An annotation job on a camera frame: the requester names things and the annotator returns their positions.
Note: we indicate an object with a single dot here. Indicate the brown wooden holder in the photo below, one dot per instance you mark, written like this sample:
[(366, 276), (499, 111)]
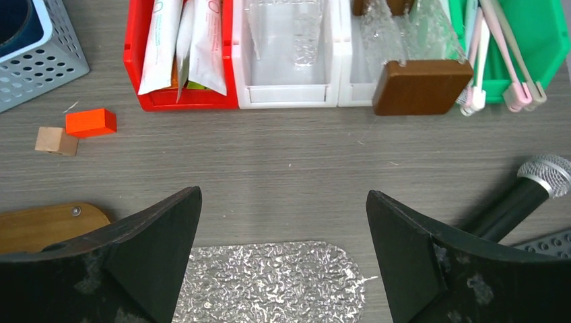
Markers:
[(428, 87)]

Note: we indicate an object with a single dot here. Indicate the red plastic bin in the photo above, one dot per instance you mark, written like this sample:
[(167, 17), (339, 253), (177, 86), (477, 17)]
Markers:
[(137, 28)]

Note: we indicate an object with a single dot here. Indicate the pink toothbrush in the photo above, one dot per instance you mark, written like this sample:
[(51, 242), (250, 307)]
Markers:
[(517, 95)]

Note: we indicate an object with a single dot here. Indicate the black microphone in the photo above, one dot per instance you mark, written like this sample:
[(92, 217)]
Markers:
[(538, 179)]

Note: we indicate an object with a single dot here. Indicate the green plastic bin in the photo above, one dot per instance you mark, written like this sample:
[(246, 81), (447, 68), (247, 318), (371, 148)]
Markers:
[(540, 29)]

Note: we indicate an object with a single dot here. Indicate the white plastic bin right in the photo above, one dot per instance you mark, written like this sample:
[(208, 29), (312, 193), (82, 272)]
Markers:
[(357, 85)]

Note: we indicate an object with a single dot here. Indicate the light blue perforated basket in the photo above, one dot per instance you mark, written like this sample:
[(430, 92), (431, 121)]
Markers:
[(49, 57)]

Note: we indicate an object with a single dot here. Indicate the dark grey studded baseplate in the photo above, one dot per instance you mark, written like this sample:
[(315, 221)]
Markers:
[(556, 244)]

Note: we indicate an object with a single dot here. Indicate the white plastic bin left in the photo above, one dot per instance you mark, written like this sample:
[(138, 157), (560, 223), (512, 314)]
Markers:
[(275, 81)]

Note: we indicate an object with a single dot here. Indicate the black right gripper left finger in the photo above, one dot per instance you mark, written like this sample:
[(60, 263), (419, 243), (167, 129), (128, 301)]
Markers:
[(129, 271)]

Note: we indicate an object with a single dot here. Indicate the orange block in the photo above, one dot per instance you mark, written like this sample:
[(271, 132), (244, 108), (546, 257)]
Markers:
[(90, 123)]

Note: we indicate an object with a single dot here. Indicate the yellow-green toothpaste tube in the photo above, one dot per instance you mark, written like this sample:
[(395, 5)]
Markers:
[(191, 33)]

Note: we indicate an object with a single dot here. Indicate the clear textured oval tray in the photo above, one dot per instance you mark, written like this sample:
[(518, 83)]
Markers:
[(309, 281)]

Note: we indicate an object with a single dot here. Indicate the clear textured acrylic holder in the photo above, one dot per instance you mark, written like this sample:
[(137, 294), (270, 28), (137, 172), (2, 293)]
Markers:
[(289, 27)]

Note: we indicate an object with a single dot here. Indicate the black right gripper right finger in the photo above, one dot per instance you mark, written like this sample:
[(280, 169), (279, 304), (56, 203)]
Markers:
[(433, 272)]

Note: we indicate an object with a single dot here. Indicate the beige toothbrush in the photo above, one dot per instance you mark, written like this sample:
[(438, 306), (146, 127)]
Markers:
[(534, 87)]

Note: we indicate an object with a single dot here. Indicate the white plastic bin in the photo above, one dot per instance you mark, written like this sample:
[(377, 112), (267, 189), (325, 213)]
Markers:
[(275, 81), (357, 85)]

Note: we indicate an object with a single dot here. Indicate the white toothpaste tube red cap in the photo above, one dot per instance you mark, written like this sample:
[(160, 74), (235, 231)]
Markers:
[(205, 58)]

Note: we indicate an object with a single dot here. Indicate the dark blue mug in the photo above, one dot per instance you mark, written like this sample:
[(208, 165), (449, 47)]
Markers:
[(15, 17)]

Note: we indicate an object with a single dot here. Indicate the small wooden cube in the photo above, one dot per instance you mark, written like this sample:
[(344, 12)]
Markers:
[(55, 140)]

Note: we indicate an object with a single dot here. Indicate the oval wooden tray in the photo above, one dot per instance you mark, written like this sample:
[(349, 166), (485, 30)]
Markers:
[(31, 230)]

